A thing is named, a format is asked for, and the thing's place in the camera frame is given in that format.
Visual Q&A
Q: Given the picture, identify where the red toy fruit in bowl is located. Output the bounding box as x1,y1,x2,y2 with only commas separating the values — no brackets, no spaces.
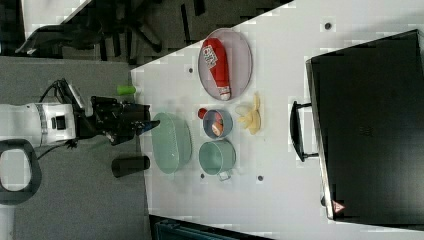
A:
214,112,223,123

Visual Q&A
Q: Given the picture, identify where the green cylinder peg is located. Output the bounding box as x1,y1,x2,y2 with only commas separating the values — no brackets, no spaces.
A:
116,85,137,96

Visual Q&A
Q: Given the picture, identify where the black toaster oven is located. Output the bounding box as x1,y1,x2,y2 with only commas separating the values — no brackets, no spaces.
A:
306,29,424,230

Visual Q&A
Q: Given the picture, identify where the toy orange slice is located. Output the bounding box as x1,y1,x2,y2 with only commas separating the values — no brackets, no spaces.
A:
212,122,223,137

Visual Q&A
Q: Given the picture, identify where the black oven door handle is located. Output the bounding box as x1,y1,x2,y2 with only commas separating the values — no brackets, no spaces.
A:
289,101,319,162

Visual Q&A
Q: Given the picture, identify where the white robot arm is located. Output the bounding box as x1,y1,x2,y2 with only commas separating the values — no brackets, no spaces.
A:
1,96,160,206

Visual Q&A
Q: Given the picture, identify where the green metal cup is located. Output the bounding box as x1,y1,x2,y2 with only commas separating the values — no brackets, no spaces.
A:
199,140,236,181

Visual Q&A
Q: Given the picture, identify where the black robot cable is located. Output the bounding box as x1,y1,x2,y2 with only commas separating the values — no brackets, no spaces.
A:
36,78,81,161

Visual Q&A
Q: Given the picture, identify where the red ketchup bottle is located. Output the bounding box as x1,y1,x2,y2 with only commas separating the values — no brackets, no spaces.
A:
201,38,231,101

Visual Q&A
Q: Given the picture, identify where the green oval colander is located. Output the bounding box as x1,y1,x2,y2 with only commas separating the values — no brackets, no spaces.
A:
151,112,192,174

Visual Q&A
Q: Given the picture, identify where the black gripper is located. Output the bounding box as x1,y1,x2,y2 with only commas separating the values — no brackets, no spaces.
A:
77,96,160,146

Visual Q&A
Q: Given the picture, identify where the black utensil holder cylinder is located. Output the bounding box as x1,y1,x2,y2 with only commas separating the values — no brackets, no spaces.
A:
111,156,150,178

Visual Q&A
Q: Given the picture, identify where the blue frame rail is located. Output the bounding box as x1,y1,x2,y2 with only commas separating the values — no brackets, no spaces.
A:
153,218,268,240

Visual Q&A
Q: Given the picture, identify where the yellow banana peel toy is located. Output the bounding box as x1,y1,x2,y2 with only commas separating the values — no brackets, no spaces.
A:
235,93,261,135

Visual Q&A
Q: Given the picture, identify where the red toy strawberry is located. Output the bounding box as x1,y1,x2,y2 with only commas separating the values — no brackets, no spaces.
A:
197,108,207,119

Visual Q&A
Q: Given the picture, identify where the grey oval tray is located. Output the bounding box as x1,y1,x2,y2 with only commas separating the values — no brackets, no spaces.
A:
198,28,252,101

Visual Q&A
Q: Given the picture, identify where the black office chair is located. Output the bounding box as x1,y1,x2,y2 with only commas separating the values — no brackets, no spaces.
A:
15,0,162,64

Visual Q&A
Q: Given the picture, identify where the blue-grey small bowl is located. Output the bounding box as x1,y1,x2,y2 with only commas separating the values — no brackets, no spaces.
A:
202,109,233,139

